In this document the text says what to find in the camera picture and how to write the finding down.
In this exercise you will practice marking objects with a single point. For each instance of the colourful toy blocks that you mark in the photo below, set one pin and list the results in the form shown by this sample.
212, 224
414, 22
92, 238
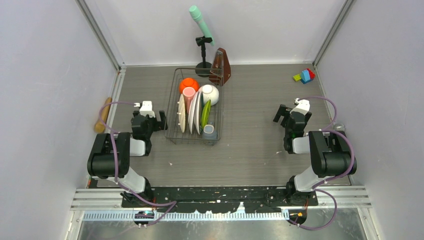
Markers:
305, 76

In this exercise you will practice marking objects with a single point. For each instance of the black microphone stand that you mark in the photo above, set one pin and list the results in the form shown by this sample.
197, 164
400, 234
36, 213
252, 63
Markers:
202, 69

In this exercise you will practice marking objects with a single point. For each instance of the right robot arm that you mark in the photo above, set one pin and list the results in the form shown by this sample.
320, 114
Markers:
330, 154

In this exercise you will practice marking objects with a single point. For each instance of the black handheld microphone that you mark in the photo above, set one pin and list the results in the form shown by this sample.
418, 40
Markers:
339, 127

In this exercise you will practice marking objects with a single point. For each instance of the wooden rolling pin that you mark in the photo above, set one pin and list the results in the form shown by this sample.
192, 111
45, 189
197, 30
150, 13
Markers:
103, 116

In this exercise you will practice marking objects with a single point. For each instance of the mint green microphone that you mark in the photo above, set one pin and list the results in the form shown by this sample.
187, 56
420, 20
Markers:
197, 16

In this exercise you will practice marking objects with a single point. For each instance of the green rimmed white plate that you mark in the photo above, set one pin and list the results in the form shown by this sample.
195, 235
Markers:
197, 112

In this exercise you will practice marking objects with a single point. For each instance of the pink mug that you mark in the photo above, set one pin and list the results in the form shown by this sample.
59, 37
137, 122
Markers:
188, 95

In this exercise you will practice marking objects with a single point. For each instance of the orange bowl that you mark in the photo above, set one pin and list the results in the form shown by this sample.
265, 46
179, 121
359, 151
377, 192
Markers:
188, 82

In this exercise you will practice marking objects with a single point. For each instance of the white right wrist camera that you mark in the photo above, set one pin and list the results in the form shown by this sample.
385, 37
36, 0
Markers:
302, 106

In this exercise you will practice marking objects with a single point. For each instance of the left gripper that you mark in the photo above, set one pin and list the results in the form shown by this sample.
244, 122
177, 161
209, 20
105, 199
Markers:
161, 124

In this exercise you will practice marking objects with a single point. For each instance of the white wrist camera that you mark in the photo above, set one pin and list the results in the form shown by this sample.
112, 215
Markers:
302, 106
145, 109

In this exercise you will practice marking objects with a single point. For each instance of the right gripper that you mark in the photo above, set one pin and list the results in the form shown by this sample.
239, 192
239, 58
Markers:
283, 111

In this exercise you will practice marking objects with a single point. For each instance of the small grey patterned mug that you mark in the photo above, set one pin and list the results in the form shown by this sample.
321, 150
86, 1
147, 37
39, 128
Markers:
209, 132

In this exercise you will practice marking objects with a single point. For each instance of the woven bamboo plate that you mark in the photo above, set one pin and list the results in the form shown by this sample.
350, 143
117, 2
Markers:
181, 113

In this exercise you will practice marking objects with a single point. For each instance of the white bowl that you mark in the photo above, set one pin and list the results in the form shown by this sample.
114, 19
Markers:
210, 92

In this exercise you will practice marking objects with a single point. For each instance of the black wire dish rack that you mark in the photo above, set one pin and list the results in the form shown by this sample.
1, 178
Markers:
173, 133

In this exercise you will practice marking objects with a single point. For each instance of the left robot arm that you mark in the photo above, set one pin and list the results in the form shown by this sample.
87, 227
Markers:
110, 155

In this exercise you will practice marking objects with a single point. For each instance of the white printed round plate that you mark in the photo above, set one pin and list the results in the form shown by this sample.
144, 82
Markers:
192, 112

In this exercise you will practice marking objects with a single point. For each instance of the brown metronome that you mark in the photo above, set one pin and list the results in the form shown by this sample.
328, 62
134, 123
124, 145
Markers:
220, 68

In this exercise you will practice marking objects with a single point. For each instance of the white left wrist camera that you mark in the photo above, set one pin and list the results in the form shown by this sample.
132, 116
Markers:
145, 109

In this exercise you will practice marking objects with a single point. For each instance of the lime green plate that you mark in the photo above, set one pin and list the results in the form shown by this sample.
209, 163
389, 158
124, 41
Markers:
205, 114

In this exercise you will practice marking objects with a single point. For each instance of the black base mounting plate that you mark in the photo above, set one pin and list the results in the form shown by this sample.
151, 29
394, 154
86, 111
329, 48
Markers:
166, 202

